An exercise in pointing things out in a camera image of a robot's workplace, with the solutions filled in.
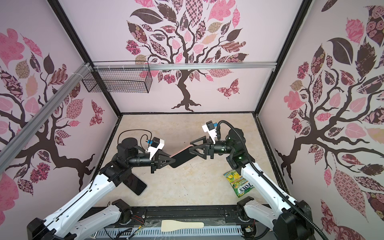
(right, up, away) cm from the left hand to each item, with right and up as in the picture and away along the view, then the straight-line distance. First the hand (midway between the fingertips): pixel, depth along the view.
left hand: (174, 161), depth 65 cm
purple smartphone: (+3, +2, -3) cm, 5 cm away
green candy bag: (+35, -17, +17) cm, 42 cm away
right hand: (+8, +7, -3) cm, 11 cm away
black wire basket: (-37, +49, +30) cm, 68 cm away
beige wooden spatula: (-3, -33, +7) cm, 34 cm away
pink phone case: (+7, +8, -4) cm, 11 cm away
